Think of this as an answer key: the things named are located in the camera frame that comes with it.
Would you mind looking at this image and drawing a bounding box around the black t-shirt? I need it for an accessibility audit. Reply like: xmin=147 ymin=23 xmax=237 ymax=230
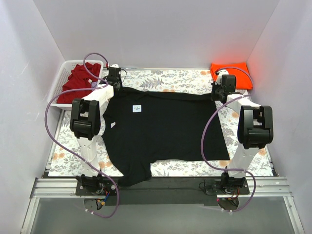
xmin=102 ymin=87 xmax=230 ymax=186

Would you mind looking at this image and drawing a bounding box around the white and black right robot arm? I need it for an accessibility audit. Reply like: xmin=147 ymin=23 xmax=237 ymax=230
xmin=212 ymin=72 xmax=273 ymax=194

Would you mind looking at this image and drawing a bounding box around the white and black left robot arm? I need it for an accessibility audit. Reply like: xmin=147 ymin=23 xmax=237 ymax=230
xmin=70 ymin=64 xmax=122 ymax=195

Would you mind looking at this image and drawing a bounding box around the folded orange t-shirt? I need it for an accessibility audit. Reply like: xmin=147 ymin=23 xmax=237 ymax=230
xmin=210 ymin=62 xmax=254 ymax=90

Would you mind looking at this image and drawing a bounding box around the lavender garment in basket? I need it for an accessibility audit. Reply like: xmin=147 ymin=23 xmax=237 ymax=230
xmin=88 ymin=79 xmax=98 ymax=88

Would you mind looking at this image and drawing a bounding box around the red t-shirt in basket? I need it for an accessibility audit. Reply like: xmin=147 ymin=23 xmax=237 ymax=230
xmin=57 ymin=62 xmax=101 ymax=104

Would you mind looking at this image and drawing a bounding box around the white plastic laundry basket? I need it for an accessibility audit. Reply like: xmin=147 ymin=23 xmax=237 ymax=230
xmin=47 ymin=59 xmax=106 ymax=110

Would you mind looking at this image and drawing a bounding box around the floral patterned table mat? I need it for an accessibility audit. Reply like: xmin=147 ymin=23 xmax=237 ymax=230
xmin=47 ymin=69 xmax=273 ymax=177

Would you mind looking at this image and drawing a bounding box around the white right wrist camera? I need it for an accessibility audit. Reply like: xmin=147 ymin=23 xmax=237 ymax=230
xmin=215 ymin=69 xmax=229 ymax=85

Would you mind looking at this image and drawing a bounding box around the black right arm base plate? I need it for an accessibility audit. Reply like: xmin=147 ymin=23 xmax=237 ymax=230
xmin=204 ymin=178 xmax=250 ymax=195

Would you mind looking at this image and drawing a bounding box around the aluminium front rail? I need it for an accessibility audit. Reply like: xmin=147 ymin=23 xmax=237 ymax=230
xmin=30 ymin=176 xmax=293 ymax=198

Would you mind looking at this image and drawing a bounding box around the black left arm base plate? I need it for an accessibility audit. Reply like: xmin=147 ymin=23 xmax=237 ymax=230
xmin=75 ymin=179 xmax=117 ymax=196

